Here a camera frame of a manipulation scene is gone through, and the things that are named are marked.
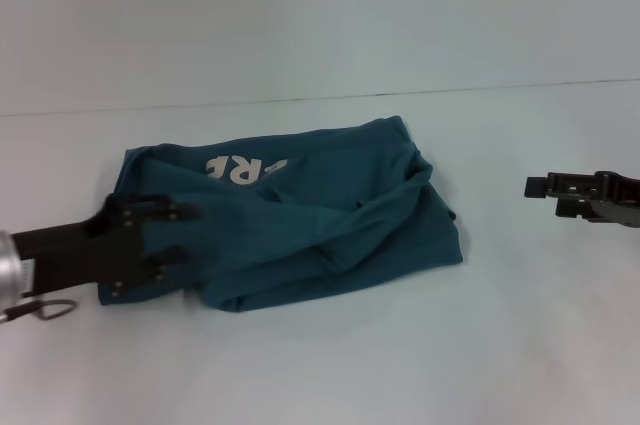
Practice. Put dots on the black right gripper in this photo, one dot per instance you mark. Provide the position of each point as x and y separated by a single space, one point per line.
615 197

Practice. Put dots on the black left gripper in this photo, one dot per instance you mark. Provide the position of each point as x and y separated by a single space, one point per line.
85 250

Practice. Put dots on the teal blue shirt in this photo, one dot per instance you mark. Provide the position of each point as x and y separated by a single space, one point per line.
310 225

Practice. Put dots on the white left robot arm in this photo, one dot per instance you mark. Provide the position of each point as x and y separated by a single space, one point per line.
10 265

